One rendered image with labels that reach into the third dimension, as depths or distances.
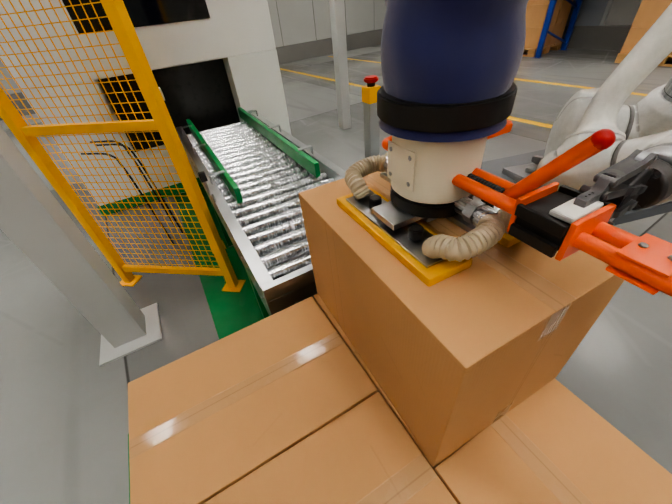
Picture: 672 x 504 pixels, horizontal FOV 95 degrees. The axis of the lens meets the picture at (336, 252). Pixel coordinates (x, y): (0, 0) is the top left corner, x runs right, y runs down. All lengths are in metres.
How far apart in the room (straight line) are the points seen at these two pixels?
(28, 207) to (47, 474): 1.04
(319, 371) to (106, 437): 1.12
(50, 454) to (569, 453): 1.83
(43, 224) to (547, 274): 1.65
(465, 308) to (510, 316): 0.06
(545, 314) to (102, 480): 1.61
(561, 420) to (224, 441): 0.79
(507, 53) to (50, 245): 1.63
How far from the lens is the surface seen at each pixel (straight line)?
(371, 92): 1.65
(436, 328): 0.50
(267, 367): 0.96
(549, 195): 0.55
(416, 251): 0.59
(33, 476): 1.91
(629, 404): 1.79
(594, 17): 9.63
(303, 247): 1.31
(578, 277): 0.66
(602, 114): 0.88
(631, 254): 0.48
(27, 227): 1.67
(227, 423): 0.93
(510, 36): 0.55
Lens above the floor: 1.34
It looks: 39 degrees down
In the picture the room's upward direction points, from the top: 7 degrees counter-clockwise
